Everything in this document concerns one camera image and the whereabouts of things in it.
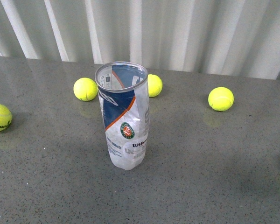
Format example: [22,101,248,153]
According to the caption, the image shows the yellow Wilson 3 tennis ball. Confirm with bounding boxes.
[208,87,234,112]

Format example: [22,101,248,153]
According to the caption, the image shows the clear Wilson tennis ball can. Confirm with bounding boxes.
[95,62,150,170]

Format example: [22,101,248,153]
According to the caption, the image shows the white pleated curtain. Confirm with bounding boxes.
[0,0,280,80]

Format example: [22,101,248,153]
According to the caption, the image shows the yellow tennis ball middle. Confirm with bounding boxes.
[147,74,163,98]

